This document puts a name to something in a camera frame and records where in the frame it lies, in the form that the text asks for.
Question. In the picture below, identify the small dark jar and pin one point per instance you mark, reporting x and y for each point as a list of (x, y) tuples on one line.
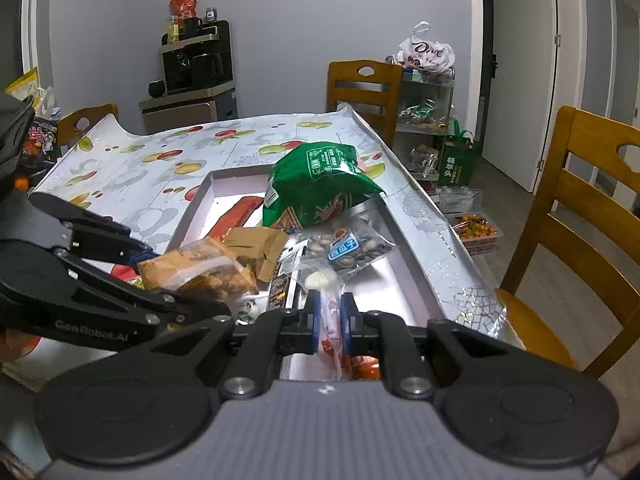
[(211, 14)]

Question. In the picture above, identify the wooden chair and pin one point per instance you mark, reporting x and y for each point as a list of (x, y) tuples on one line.
[(365, 95), (85, 120), (550, 240)]

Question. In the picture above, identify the grey cardboard box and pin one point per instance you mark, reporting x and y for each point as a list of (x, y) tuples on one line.
[(390, 280)]

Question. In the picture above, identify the metal shelf rack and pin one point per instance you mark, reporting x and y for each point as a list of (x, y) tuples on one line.
[(430, 132)]

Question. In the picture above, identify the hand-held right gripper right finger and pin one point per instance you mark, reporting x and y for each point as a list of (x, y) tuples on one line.
[(346, 325)]

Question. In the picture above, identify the black cup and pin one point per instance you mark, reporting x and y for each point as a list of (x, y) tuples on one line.
[(156, 89)]

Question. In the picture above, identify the yellow jar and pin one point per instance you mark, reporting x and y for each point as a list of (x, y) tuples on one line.
[(173, 30)]

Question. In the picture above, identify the small orange snack packet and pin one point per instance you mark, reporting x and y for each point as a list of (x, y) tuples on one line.
[(364, 366)]

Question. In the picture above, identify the black shelf with items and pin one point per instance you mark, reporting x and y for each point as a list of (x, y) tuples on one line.
[(200, 75)]

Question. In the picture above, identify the clear nut packet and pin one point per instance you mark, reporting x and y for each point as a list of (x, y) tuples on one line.
[(350, 255)]

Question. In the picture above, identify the fruit print tablecloth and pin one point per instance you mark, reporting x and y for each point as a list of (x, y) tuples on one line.
[(150, 170)]

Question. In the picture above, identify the clear container of orange fruits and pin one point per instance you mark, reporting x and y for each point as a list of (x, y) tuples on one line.
[(475, 232)]

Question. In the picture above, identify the red snack bag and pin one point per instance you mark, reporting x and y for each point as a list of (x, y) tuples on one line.
[(183, 5)]

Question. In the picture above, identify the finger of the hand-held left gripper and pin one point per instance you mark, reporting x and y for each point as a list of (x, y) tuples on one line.
[(95, 222), (165, 302)]

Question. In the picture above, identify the yellow bag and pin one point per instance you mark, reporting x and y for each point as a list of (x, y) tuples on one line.
[(22, 85)]

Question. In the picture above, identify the green snack bag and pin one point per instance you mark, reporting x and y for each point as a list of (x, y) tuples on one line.
[(315, 180)]

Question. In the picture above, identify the small green white candy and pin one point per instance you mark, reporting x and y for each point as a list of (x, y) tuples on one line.
[(247, 310)]

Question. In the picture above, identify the orange-red foil bar packet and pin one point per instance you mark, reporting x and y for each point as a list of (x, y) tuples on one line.
[(237, 212)]

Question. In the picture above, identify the white plastic bag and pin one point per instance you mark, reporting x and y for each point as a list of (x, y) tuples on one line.
[(425, 52)]

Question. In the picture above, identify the dark printed snack bag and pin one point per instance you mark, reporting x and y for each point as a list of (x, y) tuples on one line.
[(40, 142)]

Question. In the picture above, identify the green shopping bag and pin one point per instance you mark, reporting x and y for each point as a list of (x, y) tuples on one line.
[(457, 160)]

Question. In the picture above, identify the yellow-brown pastry packet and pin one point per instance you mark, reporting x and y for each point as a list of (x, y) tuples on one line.
[(200, 270)]

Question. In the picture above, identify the white door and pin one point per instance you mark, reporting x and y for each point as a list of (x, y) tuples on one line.
[(525, 60), (625, 50)]

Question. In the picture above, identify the gold-brown snack packet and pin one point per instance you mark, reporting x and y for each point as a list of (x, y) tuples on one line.
[(255, 242)]

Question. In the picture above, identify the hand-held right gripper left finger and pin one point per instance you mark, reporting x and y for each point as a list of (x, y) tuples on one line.
[(314, 325)]

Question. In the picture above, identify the black mug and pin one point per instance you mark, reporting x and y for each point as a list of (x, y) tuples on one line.
[(193, 26)]

